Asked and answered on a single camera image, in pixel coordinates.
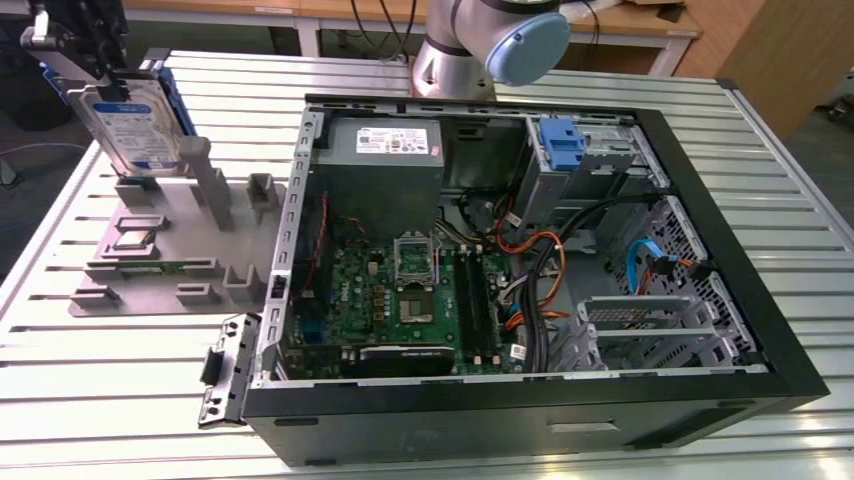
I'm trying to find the CPU socket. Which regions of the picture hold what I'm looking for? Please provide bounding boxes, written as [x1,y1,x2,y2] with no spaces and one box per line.
[397,292,452,326]

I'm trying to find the hard disk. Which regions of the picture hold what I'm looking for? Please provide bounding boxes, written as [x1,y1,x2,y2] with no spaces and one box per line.
[38,62,198,179]

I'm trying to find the grey expansion card retainer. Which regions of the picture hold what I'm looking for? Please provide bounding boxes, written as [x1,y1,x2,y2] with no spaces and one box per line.
[197,312,265,431]

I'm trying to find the blue drive bay latch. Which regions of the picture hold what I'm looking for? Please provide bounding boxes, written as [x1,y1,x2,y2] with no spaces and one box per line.
[536,117,587,171]

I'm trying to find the disk power wire black plug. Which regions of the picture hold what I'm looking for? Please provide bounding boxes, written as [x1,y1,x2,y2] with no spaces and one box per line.
[650,254,719,284]

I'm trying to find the grey power supply unit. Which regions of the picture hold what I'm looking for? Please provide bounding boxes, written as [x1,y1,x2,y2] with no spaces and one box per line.
[312,117,447,236]

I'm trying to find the black RAM slot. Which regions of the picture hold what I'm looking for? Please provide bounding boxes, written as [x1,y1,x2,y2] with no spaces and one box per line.
[456,245,483,365]

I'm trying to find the orange power wires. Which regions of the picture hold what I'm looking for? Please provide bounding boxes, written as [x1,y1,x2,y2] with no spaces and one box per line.
[493,232,568,331]

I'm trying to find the power supply wire bundle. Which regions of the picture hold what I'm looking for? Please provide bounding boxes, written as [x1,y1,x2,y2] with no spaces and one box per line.
[432,217,499,246]

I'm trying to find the black cable bundle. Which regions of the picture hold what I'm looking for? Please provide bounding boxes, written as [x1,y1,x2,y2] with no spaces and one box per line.
[519,192,675,374]

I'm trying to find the green motherboard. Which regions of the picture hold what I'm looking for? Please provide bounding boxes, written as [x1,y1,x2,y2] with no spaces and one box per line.
[285,239,528,379]

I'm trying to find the green RAM stick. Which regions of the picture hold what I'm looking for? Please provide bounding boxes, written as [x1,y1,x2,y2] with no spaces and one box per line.
[112,263,185,277]

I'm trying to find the black office chair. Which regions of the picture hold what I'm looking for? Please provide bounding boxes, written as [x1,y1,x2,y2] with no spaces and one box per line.
[0,19,74,132]

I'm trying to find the black graphics card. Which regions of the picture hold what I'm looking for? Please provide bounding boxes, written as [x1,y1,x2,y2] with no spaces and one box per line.
[343,343,459,379]

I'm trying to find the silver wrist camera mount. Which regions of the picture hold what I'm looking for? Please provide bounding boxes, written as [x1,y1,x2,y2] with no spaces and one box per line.
[18,9,101,89]

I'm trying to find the metal optical drive cage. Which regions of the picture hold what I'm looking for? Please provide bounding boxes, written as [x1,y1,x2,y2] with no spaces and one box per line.
[516,114,668,231]

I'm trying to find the black open PC case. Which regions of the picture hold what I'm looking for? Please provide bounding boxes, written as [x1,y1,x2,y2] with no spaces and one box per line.
[239,92,832,469]

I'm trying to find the brown wooden cabinet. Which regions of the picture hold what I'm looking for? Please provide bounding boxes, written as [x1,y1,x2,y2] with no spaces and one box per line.
[679,0,854,146]

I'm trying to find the grey parts rack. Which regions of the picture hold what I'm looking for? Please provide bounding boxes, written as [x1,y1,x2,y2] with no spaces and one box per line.
[65,137,288,319]

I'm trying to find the metal disk bay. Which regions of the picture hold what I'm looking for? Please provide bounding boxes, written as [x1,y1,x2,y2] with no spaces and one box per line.
[556,294,762,374]

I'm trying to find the blue SATA wire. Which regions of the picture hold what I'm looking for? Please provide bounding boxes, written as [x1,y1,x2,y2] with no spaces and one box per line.
[625,239,668,296]

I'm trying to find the metal socket cover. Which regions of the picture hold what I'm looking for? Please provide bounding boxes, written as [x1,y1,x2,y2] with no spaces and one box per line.
[392,233,443,291]

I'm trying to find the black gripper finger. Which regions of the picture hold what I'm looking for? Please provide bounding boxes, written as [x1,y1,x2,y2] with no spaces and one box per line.
[98,72,129,104]

